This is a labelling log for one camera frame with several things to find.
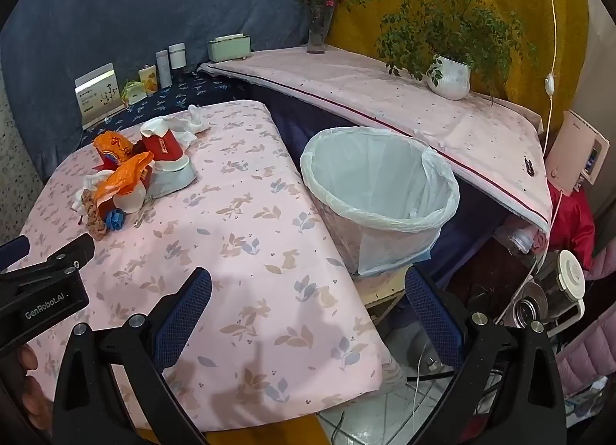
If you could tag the person's left hand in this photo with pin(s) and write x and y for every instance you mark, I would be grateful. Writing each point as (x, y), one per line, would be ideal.
(29, 377)

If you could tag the wooden stool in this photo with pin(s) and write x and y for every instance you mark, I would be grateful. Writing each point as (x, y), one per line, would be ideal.
(380, 288)

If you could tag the pink appliance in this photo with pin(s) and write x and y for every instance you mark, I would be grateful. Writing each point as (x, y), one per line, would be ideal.
(572, 151)

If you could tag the navy floral cloth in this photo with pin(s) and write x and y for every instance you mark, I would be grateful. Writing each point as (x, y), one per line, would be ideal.
(202, 86)

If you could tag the white round canister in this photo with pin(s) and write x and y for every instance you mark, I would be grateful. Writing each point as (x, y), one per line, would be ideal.
(177, 57)

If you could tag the pink rabbit print tablecloth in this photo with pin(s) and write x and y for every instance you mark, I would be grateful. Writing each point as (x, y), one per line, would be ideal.
(240, 214)

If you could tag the pink cloth with red stripe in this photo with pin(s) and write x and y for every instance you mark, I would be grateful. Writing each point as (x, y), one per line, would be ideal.
(385, 93)

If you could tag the green plant in white pot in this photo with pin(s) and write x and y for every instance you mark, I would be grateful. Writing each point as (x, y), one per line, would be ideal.
(450, 79)

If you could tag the brown scrunchie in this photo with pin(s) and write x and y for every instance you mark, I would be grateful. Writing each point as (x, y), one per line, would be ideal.
(95, 221)

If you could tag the yellow tin can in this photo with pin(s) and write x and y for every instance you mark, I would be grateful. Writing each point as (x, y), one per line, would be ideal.
(148, 80)

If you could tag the red and white paper cup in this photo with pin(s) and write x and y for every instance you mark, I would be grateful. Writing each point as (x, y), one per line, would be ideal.
(163, 149)

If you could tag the clear plastic bottle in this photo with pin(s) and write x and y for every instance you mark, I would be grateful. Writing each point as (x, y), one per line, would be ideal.
(519, 239)

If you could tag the tall white bottle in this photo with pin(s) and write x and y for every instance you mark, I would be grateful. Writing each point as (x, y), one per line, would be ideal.
(163, 70)

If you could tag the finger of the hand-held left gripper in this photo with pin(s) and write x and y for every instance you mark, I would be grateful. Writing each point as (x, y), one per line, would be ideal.
(14, 250)
(67, 255)

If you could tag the glass jar with white lid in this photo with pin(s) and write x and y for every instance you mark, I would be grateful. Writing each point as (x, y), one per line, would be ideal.
(570, 271)

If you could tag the orange printed plastic bag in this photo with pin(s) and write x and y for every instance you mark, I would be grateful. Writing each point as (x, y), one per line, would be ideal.
(113, 149)

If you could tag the pale green tissue box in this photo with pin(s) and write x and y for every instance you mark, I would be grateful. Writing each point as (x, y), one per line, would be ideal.
(228, 49)

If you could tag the translucent trash bin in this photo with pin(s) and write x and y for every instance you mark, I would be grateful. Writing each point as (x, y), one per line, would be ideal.
(385, 255)

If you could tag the pink puffy jacket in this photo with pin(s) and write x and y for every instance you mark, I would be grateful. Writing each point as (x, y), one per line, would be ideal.
(592, 344)

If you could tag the glass vase with pink flowers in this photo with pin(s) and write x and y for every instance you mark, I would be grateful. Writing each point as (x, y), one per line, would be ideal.
(317, 40)

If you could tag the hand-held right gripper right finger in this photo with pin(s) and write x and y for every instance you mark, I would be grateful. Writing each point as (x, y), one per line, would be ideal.
(433, 320)

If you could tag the green and white packet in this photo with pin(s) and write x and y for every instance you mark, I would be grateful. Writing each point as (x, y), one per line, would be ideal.
(134, 93)

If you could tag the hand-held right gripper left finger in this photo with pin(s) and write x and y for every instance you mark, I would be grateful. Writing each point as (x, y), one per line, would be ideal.
(183, 317)

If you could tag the crumpled white tissue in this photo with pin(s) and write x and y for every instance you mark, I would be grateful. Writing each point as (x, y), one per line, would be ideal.
(195, 118)
(84, 187)

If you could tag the red jacket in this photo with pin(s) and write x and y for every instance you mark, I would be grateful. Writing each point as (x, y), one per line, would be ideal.
(572, 223)

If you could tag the metal lidded pot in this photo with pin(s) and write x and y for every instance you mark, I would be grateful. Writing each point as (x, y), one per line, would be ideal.
(527, 305)

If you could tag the white bowl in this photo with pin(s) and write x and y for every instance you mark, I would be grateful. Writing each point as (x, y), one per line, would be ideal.
(179, 180)

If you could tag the white card box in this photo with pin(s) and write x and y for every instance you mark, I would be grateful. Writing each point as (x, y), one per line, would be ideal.
(98, 93)

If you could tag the white plastic bin liner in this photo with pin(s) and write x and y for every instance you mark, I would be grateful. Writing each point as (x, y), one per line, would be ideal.
(375, 170)

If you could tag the small white paper cup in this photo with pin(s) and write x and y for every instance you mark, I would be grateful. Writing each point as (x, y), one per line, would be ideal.
(129, 200)

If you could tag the plain orange plastic bag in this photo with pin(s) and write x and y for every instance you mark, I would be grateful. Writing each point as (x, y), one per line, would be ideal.
(120, 180)

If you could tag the blue backdrop cloth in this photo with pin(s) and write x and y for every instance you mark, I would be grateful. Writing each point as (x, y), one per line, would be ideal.
(144, 2)

